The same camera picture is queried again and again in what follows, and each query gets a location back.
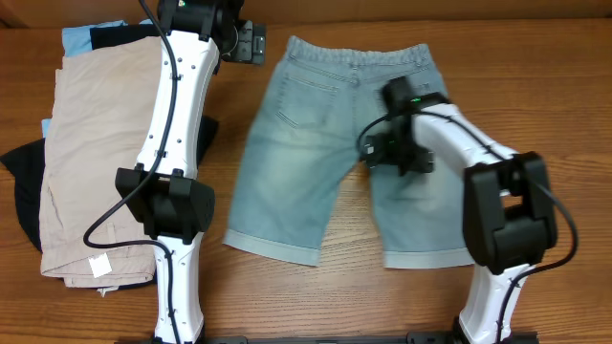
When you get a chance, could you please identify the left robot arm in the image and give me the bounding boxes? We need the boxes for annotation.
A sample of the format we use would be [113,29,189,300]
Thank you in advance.
[115,0,265,343]

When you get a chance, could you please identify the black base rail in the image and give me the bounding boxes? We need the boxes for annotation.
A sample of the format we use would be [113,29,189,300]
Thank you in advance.
[115,332,539,344]

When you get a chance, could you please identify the light blue denim shorts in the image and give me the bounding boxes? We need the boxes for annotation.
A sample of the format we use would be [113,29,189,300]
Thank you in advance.
[225,37,471,269]

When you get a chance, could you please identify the light blue garment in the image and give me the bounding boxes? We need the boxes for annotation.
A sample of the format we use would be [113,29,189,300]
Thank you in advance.
[40,18,161,140]

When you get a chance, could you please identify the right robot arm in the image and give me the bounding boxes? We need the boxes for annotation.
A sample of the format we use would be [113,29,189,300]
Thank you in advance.
[358,76,557,344]

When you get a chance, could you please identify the black garment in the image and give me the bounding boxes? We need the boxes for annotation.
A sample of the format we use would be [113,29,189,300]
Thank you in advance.
[0,21,221,290]

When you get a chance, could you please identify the beige folded shorts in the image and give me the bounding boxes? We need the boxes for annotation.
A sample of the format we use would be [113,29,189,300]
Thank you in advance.
[39,37,162,289]

